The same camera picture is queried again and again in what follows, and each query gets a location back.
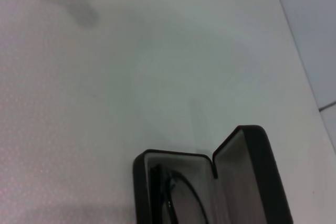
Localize black glasses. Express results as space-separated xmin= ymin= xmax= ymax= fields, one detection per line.
xmin=150 ymin=163 xmax=211 ymax=224

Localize black glasses case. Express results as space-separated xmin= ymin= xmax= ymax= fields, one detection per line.
xmin=132 ymin=124 xmax=294 ymax=224

